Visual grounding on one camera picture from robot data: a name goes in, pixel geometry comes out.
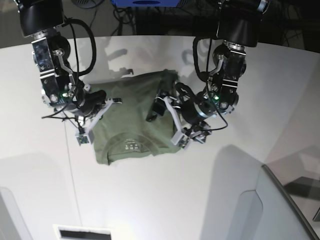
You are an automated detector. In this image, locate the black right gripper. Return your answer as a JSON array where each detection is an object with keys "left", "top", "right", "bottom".
[{"left": 72, "top": 90, "right": 107, "bottom": 118}]

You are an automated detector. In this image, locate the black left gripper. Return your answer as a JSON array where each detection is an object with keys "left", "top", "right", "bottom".
[{"left": 149, "top": 81, "right": 217, "bottom": 125}]

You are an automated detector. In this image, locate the green t-shirt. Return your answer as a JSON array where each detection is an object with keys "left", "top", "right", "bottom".
[{"left": 91, "top": 69, "right": 180, "bottom": 165}]

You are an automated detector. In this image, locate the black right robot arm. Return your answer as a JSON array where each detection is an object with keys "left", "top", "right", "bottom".
[{"left": 15, "top": 0, "right": 107, "bottom": 118}]

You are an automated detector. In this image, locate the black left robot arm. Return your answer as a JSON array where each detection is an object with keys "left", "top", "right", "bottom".
[{"left": 169, "top": 0, "right": 270, "bottom": 125}]

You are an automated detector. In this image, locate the blue box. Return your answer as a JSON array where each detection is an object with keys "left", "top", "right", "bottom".
[{"left": 111, "top": 0, "right": 188, "bottom": 8}]

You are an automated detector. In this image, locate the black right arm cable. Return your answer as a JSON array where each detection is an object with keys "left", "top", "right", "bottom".
[{"left": 41, "top": 17, "right": 98, "bottom": 120}]

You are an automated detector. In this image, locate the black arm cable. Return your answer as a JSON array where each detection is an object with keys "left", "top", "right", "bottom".
[
  {"left": 192, "top": 36, "right": 213, "bottom": 82},
  {"left": 41, "top": 17, "right": 98, "bottom": 120}
]

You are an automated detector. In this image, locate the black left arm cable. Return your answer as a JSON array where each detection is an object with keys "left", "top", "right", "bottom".
[{"left": 192, "top": 36, "right": 213, "bottom": 82}]

